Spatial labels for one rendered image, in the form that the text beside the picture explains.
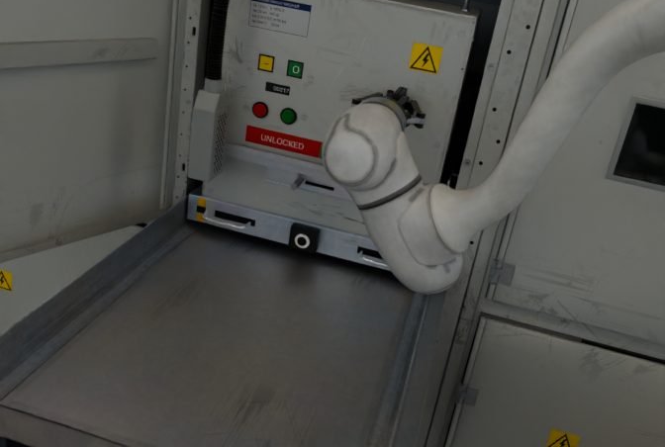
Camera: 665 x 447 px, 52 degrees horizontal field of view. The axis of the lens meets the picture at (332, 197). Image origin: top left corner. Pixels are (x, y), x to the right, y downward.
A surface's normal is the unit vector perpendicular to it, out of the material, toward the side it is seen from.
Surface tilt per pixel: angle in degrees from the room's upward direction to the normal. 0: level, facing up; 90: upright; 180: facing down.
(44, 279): 90
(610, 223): 90
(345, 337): 0
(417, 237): 90
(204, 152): 90
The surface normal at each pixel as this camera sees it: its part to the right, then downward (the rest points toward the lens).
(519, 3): -0.25, 0.33
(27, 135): 0.77, 0.35
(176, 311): 0.15, -0.92
